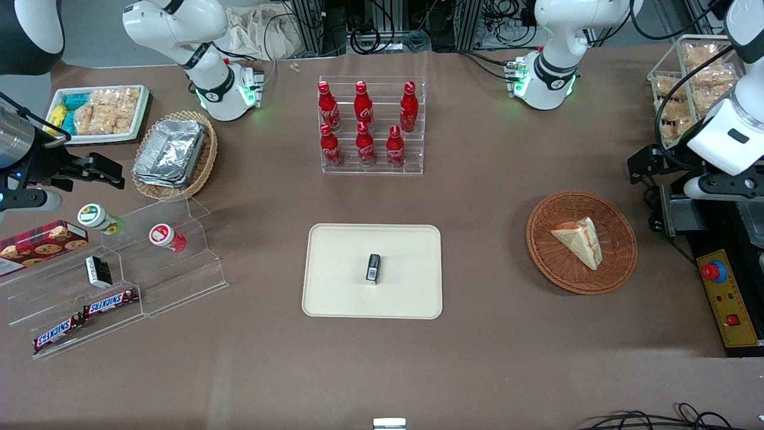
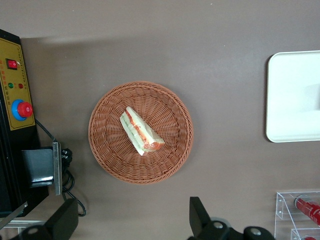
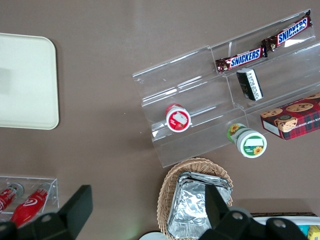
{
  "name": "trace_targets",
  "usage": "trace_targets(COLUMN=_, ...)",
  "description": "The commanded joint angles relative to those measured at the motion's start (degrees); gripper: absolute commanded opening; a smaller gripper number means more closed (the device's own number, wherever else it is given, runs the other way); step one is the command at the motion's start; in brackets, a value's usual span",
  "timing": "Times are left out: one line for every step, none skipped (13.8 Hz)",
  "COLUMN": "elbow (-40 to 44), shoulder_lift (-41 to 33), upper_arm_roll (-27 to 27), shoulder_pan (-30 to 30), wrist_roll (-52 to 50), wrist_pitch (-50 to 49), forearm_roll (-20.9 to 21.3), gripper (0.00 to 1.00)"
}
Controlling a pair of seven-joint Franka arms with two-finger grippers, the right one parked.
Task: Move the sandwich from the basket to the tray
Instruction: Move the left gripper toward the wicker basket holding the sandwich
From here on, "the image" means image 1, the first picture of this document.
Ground black floor cables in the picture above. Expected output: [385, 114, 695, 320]
[576, 402, 764, 430]

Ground coiled black cable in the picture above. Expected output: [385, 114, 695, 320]
[349, 24, 384, 56]

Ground clear fried snack pack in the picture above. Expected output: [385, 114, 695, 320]
[658, 100, 698, 148]
[654, 76, 688, 100]
[691, 88, 740, 115]
[683, 44, 728, 70]
[686, 64, 742, 91]

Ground red cookie box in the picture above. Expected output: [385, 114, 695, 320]
[0, 219, 90, 277]

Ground red lid drink bottle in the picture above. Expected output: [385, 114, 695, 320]
[149, 223, 187, 253]

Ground clear acrylic stepped shelf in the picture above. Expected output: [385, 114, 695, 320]
[0, 194, 229, 360]

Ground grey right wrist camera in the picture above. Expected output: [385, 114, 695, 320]
[0, 189, 63, 213]

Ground light wicker basket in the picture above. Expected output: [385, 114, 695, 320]
[131, 110, 219, 202]

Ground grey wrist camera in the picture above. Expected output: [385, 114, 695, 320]
[0, 189, 63, 213]
[683, 173, 764, 201]

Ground black base cables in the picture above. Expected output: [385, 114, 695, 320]
[457, 49, 521, 82]

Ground white snack tray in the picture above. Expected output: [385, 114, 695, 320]
[46, 85, 152, 146]

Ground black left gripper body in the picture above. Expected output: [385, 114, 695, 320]
[657, 148, 711, 189]

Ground aluminium frame rack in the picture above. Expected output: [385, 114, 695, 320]
[289, 0, 348, 59]

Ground wire basket of snacks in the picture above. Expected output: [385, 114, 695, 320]
[647, 34, 748, 151]

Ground black white small box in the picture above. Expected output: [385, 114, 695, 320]
[85, 255, 113, 289]

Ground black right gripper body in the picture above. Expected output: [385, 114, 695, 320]
[0, 128, 78, 195]

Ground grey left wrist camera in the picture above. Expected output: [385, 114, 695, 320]
[683, 173, 764, 201]

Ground clear rice cracker pack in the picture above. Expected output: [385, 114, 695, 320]
[107, 87, 142, 134]
[74, 90, 114, 136]

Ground stacked foil containers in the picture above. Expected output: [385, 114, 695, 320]
[132, 119, 207, 189]

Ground yellow control panel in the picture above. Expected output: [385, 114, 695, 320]
[697, 249, 759, 349]

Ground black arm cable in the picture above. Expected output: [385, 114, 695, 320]
[654, 43, 736, 165]

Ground cream plastic tray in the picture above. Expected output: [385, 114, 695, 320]
[301, 223, 443, 321]

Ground brown round wicker basket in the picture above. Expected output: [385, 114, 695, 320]
[526, 191, 639, 296]

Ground clear acrylic bottle rack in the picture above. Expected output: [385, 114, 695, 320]
[318, 76, 426, 176]

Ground black control box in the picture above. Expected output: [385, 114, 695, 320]
[680, 194, 764, 359]

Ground red cola bottle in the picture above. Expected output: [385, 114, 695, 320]
[353, 80, 375, 131]
[386, 124, 407, 170]
[319, 122, 343, 168]
[355, 121, 377, 167]
[399, 81, 420, 134]
[318, 81, 341, 133]

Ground brown Snickers bar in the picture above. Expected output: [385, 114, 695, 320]
[82, 288, 140, 318]
[32, 314, 86, 354]

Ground beige cloth bag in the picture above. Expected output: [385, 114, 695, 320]
[222, 5, 312, 61]

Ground triangle sandwich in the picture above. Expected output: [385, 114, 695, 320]
[550, 216, 603, 272]

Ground grey metal bracket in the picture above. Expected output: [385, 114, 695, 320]
[659, 184, 697, 238]

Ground green lid drink bottle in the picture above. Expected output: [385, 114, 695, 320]
[77, 204, 124, 235]

